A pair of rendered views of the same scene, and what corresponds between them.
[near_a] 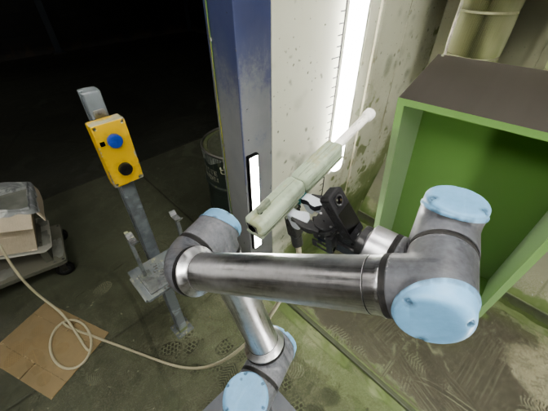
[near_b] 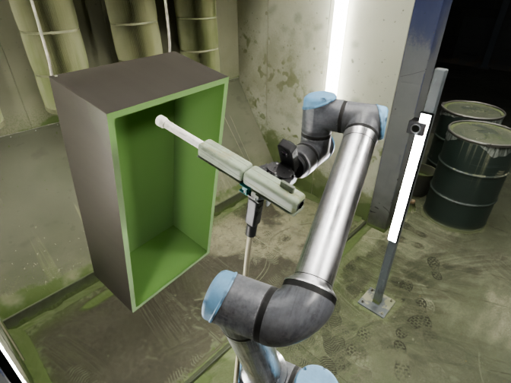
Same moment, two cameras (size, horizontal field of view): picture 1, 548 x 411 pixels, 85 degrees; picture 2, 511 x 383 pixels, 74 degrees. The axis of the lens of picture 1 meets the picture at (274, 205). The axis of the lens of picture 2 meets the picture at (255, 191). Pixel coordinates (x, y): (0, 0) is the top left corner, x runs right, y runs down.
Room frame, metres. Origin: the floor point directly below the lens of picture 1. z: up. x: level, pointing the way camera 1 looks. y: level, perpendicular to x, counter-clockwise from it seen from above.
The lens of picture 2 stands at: (0.57, 0.67, 2.00)
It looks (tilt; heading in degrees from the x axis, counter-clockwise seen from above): 32 degrees down; 268
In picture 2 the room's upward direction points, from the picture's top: straight up
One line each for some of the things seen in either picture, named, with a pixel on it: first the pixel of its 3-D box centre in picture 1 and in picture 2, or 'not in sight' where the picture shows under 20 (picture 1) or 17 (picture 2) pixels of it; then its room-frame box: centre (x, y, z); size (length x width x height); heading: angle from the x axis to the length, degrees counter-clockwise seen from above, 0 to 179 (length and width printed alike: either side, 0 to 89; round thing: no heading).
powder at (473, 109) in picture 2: not in sight; (472, 110); (-1.78, -2.60, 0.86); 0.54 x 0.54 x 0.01
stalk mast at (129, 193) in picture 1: (151, 249); not in sight; (1.05, 0.64, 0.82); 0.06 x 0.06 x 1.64; 44
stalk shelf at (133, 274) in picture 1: (167, 268); not in sight; (0.95, 0.54, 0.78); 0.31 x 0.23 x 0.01; 134
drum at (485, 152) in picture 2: not in sight; (468, 176); (-1.52, -2.00, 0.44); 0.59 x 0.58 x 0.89; 59
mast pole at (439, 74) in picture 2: not in sight; (401, 210); (-0.38, -0.96, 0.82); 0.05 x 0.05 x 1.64; 44
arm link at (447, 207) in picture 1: (444, 230); (321, 115); (0.34, -0.27, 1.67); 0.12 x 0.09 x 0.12; 152
